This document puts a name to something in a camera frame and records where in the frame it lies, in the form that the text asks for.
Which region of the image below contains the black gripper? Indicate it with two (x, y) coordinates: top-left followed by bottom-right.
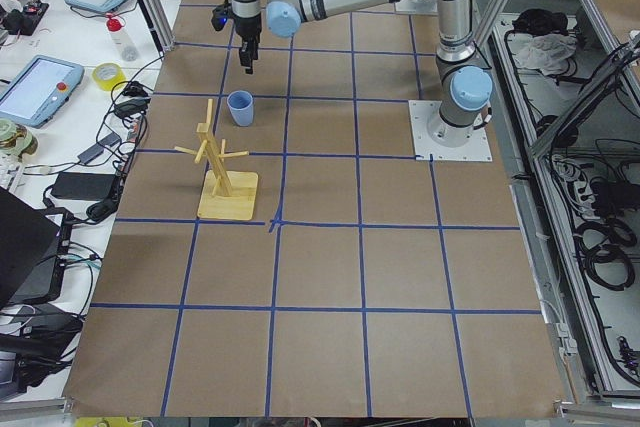
(234, 14), (262, 74)

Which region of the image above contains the light blue plastic cup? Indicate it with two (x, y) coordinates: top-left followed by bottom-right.
(227, 90), (254, 127)

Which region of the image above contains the clear bottle red cap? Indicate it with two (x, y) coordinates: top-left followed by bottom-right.
(106, 15), (139, 62)

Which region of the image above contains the wooden mug tree stand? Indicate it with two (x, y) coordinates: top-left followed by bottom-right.
(174, 99), (259, 221)

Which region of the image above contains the yellow tape roll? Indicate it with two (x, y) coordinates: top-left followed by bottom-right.
(92, 62), (127, 91)

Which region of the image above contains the black power adapter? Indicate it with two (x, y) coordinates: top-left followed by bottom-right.
(51, 172), (116, 201)

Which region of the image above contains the near blue teach pendant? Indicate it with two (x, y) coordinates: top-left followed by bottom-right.
(1, 55), (84, 128)

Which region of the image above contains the glass tea jar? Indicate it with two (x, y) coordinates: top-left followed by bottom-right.
(0, 118), (38, 159)

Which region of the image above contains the black laptop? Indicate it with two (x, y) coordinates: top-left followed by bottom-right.
(1, 189), (72, 307)

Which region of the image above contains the white crumpled cloth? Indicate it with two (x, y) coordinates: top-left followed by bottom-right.
(514, 33), (578, 76)

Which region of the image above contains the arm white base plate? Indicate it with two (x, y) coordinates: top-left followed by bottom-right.
(408, 100), (493, 162)
(394, 0), (438, 16)

